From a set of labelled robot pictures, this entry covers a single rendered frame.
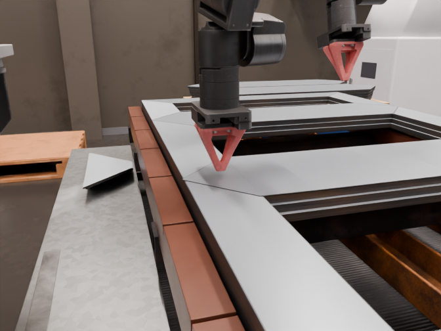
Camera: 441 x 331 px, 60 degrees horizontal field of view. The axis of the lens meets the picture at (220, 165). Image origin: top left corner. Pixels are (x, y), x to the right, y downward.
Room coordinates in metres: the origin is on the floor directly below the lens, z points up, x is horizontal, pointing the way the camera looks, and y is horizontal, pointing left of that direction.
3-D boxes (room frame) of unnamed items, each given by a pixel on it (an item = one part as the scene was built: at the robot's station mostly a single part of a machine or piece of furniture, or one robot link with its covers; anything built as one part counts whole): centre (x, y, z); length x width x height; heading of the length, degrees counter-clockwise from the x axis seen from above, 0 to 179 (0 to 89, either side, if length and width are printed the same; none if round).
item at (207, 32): (0.55, 0.00, 1.04); 0.07 x 0.06 x 0.07; 123
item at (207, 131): (0.57, 0.00, 0.90); 0.07 x 0.07 x 0.09; 15
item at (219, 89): (0.55, 0.00, 0.98); 0.10 x 0.07 x 0.07; 15
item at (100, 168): (1.04, 0.31, 0.70); 0.39 x 0.12 x 0.04; 16
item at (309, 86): (1.68, -0.27, 0.82); 0.80 x 0.40 x 0.06; 106
